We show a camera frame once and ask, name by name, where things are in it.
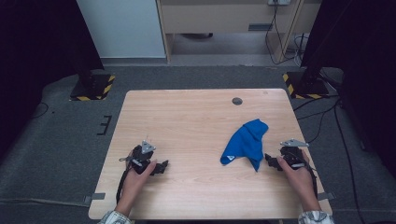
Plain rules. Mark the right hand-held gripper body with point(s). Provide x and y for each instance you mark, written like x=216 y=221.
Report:
x=292 y=155

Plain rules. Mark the person's left hand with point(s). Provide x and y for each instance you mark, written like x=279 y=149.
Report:
x=135 y=183

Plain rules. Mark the black curtain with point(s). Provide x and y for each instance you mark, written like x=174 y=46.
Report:
x=37 y=46
x=367 y=46

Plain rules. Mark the beige wooden desk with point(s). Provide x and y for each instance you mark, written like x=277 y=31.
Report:
x=218 y=17

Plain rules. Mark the grey tape strip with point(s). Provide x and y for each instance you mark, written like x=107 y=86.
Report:
x=327 y=196
x=96 y=196

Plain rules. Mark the person's right hand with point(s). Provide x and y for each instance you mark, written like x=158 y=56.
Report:
x=300 y=182

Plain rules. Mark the blue microfibre cloth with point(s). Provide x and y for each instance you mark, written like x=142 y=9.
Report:
x=246 y=143

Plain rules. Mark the white cabinet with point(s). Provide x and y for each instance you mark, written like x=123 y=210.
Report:
x=124 y=28

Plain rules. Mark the black yellow striped stand base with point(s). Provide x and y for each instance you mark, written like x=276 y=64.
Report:
x=306 y=87
x=93 y=88

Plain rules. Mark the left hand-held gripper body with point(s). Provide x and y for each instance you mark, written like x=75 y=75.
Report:
x=140 y=154

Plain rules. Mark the grey round table grommet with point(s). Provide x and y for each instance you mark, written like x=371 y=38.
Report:
x=237 y=101

